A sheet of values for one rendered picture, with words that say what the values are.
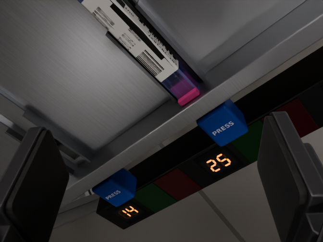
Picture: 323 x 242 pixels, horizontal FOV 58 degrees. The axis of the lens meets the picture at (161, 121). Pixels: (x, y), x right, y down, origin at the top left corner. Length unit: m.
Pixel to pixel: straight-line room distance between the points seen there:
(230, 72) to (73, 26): 0.09
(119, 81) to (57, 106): 0.05
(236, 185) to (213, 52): 0.79
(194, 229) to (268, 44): 0.91
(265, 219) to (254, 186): 0.10
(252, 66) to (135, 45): 0.06
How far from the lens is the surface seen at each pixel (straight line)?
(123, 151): 0.20
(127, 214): 0.31
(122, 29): 0.16
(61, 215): 0.72
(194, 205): 1.02
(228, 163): 0.26
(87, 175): 0.23
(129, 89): 0.20
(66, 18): 0.18
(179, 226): 1.07
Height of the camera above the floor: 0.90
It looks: 61 degrees down
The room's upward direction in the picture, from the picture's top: 92 degrees counter-clockwise
